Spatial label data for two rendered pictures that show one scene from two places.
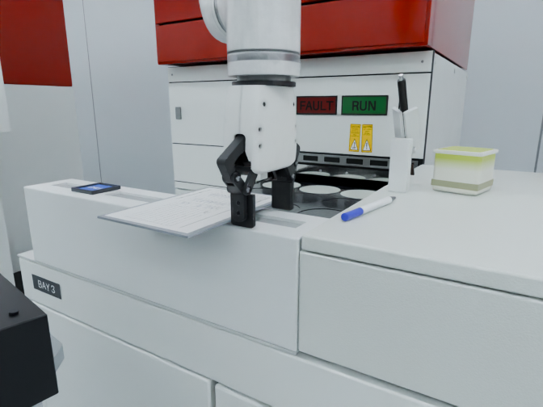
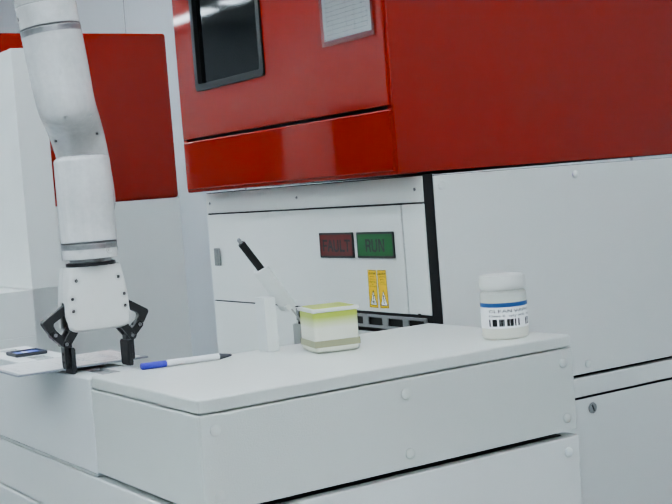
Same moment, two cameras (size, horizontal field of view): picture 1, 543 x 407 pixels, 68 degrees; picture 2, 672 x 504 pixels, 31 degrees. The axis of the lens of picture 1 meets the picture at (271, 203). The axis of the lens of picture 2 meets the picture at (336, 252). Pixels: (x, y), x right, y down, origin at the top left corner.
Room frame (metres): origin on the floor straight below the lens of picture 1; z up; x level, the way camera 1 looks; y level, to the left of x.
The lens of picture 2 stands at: (-1.01, -1.13, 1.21)
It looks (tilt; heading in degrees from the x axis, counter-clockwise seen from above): 3 degrees down; 26
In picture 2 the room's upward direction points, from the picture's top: 4 degrees counter-clockwise
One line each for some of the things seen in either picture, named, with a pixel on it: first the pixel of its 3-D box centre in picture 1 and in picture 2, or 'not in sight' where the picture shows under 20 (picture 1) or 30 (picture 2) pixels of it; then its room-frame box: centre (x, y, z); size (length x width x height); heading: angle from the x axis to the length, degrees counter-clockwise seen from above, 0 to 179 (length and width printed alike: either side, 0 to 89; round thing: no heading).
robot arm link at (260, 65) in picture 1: (264, 69); (91, 251); (0.49, 0.01, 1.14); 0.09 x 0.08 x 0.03; 149
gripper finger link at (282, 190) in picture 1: (286, 183); (133, 342); (0.54, -0.02, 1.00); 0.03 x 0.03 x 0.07; 59
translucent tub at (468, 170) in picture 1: (463, 169); (329, 327); (0.64, -0.31, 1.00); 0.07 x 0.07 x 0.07; 45
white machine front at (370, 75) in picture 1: (276, 133); (309, 284); (1.16, -0.01, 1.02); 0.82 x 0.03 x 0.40; 59
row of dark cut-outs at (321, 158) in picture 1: (331, 159); (357, 319); (1.06, -0.16, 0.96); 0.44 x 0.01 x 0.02; 59
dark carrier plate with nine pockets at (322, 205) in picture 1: (299, 199); not in sight; (0.87, -0.06, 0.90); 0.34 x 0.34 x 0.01; 59
